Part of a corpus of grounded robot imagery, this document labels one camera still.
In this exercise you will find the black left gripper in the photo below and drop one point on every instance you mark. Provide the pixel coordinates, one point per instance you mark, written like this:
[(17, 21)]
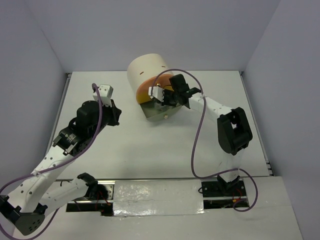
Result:
[(115, 112)]

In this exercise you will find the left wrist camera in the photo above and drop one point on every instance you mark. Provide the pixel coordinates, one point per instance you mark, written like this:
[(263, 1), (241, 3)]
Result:
[(103, 93)]

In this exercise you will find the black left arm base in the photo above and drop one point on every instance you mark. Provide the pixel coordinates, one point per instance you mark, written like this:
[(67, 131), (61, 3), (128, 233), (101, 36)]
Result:
[(99, 198)]

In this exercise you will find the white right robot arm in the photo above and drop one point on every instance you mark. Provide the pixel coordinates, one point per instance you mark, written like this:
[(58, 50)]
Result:
[(233, 129)]

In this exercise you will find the silver foil tape panel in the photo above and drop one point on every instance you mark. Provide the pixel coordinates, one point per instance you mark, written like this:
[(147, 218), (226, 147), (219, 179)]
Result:
[(157, 198)]

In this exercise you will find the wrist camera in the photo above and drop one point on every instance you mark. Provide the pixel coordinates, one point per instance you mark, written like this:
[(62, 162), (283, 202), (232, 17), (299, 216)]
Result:
[(103, 93), (156, 92)]

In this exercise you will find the grey bottom drawer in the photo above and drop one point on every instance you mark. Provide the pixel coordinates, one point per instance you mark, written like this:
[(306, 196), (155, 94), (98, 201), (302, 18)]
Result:
[(155, 112)]

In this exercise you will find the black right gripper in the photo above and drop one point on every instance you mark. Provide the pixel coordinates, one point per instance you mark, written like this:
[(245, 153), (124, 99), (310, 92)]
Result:
[(165, 102)]

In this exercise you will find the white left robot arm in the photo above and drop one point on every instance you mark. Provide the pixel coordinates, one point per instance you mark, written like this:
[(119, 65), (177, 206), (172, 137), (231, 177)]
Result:
[(31, 202)]

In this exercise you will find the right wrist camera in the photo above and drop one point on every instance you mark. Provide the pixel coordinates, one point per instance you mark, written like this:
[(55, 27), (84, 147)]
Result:
[(156, 92)]

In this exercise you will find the orange top drawer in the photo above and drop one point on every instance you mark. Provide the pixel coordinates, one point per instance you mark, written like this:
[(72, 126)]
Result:
[(163, 80)]

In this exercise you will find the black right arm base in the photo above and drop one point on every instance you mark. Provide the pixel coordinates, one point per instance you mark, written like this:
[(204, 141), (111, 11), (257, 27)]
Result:
[(220, 188)]

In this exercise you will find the yellow drawer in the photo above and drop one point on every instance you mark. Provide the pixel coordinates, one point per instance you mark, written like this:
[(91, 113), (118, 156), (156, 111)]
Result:
[(142, 95)]

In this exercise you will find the cream round drawer organizer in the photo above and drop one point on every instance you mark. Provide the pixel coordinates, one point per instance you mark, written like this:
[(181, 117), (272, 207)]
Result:
[(143, 68)]

